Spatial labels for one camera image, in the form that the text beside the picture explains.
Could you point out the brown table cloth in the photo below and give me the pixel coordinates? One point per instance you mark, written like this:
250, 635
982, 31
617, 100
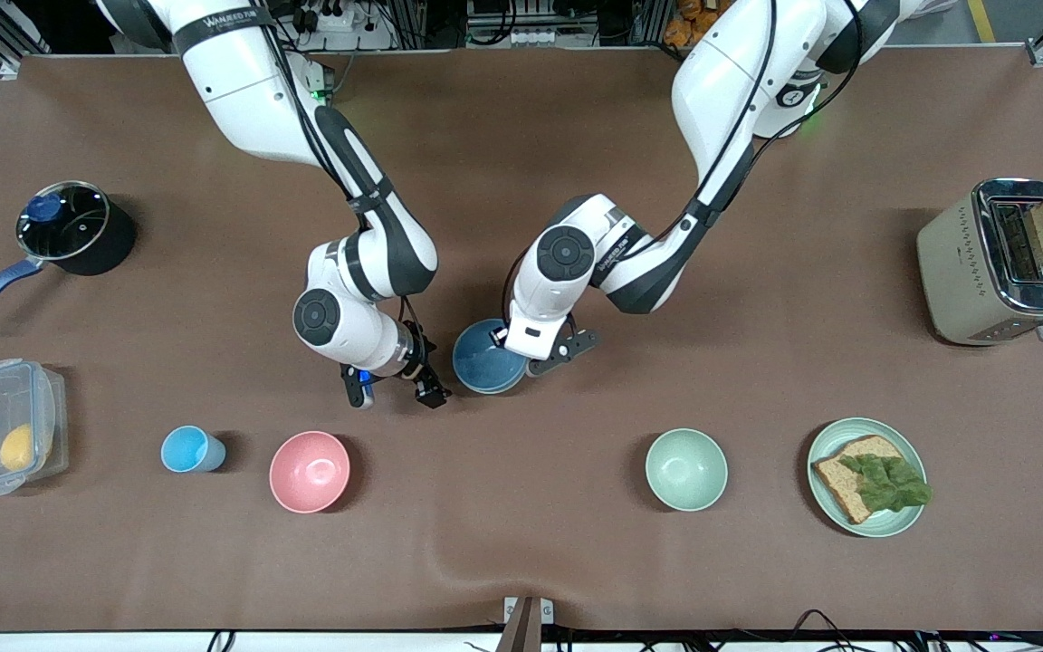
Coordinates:
521, 543

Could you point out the metal table edge bracket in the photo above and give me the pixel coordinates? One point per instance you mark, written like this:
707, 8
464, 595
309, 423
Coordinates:
526, 625

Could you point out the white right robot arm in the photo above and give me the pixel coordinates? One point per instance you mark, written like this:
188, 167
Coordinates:
241, 91

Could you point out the silver beige toaster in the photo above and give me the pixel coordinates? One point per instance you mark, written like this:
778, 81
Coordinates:
956, 272

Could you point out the brown bread slice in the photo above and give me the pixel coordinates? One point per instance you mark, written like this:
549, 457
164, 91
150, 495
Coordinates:
843, 484

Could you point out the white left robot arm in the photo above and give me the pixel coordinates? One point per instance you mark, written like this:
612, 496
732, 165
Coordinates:
730, 81

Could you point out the blue bowl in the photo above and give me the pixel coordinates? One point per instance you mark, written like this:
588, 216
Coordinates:
481, 367

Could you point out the light blue cup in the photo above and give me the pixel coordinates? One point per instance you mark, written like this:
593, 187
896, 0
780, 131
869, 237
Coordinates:
185, 450

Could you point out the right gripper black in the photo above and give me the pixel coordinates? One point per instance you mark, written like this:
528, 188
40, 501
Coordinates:
419, 362

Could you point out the glass lid blue knob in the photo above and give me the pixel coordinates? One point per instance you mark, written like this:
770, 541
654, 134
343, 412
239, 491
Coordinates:
78, 222

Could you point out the white power strip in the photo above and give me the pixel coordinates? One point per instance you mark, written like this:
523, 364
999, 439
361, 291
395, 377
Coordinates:
340, 20

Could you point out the pink bowl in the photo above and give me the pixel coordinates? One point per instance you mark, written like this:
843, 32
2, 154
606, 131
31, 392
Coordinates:
309, 473

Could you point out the green lettuce leaf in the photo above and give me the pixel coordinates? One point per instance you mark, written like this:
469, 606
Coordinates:
888, 484

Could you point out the green plate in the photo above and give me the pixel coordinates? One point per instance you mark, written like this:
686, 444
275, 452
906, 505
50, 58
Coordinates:
893, 522

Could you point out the yellow fruit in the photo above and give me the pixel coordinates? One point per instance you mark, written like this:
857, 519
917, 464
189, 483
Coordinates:
16, 448

